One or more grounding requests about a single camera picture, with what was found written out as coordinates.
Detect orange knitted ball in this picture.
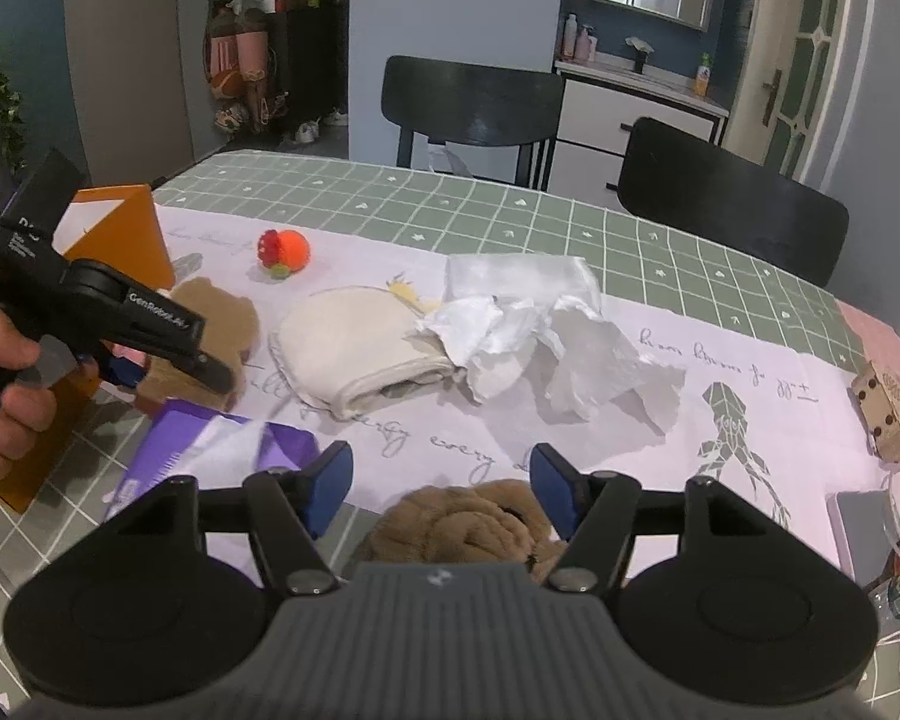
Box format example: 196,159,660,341
257,229,312,278

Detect green checked tablecloth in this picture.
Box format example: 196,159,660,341
0,148,900,720

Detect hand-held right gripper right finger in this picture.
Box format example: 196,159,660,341
529,442,785,595

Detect wooden box with holes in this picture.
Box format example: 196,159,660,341
849,360,900,462

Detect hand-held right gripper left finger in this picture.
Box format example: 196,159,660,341
103,441,355,595

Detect cream plush cloth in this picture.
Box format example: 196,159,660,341
268,285,466,421

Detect white cabinet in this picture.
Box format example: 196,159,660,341
551,60,730,200

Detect grey laptop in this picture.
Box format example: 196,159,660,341
827,490,900,586

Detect white plastic bag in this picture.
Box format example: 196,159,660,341
416,253,687,425

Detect brown curly plush toy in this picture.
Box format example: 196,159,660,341
360,478,571,586

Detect hanging pink bags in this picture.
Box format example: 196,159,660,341
204,4,286,140

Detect person's left hand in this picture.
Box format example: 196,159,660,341
0,298,59,482

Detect pink cloth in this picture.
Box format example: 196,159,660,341
836,298,900,406

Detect white printed table mat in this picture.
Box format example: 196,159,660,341
154,202,900,571

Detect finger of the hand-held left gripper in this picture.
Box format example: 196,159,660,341
120,281,239,395
94,341,151,391

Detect yellow soft toy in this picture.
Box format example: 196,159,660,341
386,275,445,314

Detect orange cardboard box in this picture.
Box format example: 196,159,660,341
0,184,177,515

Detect brown plush pad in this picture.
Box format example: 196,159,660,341
139,276,262,415

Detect door with glass panes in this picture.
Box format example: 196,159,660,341
722,0,856,181

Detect purple tissue pack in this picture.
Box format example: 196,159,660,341
103,399,322,522

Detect black faucet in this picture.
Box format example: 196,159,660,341
625,36,659,76

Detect black cabinet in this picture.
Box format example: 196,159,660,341
268,4,346,143

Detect black chair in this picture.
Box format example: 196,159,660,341
616,117,850,290
381,55,566,192

